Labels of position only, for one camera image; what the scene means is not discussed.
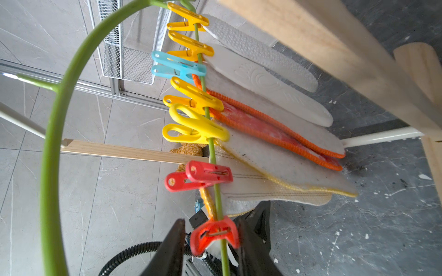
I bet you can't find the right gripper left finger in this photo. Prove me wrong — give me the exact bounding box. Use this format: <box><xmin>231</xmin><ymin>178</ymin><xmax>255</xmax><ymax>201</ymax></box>
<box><xmin>140</xmin><ymin>218</ymin><xmax>186</xmax><ymax>276</ymax></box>

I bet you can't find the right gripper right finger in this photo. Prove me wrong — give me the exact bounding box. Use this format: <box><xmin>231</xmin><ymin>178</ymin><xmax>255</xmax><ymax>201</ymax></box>
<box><xmin>236</xmin><ymin>201</ymin><xmax>282</xmax><ymax>276</ymax></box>

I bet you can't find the white striped insole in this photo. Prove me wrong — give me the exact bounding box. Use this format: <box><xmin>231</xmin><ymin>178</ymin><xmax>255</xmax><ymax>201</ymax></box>
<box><xmin>215</xmin><ymin>147</ymin><xmax>332</xmax><ymax>217</ymax></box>

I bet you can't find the orange fuzzy insole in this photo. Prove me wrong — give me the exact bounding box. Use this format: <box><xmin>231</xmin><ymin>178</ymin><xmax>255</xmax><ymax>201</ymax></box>
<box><xmin>169</xmin><ymin>143</ymin><xmax>218</xmax><ymax>221</ymax></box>

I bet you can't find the green clip hanger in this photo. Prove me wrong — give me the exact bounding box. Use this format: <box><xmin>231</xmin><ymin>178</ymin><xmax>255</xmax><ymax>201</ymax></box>
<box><xmin>13</xmin><ymin>0</ymin><xmax>232</xmax><ymax>276</ymax></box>

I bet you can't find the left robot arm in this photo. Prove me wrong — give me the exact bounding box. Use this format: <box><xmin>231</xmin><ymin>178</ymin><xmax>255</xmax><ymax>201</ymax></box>
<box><xmin>99</xmin><ymin>241</ymin><xmax>223</xmax><ymax>276</ymax></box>

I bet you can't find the red clothes peg lower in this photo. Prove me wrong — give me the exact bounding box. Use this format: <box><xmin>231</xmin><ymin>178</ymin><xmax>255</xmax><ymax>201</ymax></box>
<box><xmin>190</xmin><ymin>216</ymin><xmax>241</xmax><ymax>256</ymax></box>

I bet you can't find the red clothes peg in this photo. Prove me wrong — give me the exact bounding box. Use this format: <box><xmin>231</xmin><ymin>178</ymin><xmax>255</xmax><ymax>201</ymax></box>
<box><xmin>190</xmin><ymin>216</ymin><xmax>241</xmax><ymax>256</ymax></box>
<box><xmin>165</xmin><ymin>161</ymin><xmax>234</xmax><ymax>193</ymax></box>

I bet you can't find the small blue toy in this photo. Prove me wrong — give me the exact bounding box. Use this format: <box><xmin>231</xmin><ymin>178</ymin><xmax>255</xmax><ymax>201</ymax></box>
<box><xmin>195</xmin><ymin>198</ymin><xmax>204</xmax><ymax>213</ymax></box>

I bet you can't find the red clothes peg upper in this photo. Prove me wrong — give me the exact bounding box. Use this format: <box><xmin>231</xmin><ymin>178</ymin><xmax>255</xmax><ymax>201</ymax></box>
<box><xmin>165</xmin><ymin>161</ymin><xmax>234</xmax><ymax>193</ymax></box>

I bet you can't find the yellow clothes peg large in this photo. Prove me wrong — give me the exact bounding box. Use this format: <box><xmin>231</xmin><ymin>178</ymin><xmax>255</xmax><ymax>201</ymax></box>
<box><xmin>162</xmin><ymin>103</ymin><xmax>230</xmax><ymax>144</ymax></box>

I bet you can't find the red orange-edged insole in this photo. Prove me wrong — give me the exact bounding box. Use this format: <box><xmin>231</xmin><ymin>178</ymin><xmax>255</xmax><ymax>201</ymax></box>
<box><xmin>193</xmin><ymin>71</ymin><xmax>346</xmax><ymax>171</ymax></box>

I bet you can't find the blue clothes peg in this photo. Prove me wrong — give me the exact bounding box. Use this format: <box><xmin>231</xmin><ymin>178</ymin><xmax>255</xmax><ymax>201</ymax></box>
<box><xmin>151</xmin><ymin>51</ymin><xmax>207</xmax><ymax>83</ymax></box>

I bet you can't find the wooden clothes rack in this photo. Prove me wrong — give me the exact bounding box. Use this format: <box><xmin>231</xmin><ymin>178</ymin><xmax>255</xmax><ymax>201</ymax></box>
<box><xmin>0</xmin><ymin>0</ymin><xmax>442</xmax><ymax>204</ymax></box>

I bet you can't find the white wire mesh basket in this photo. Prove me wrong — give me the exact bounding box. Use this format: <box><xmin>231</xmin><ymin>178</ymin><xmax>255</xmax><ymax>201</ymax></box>
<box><xmin>98</xmin><ymin>6</ymin><xmax>172</xmax><ymax>85</ymax></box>

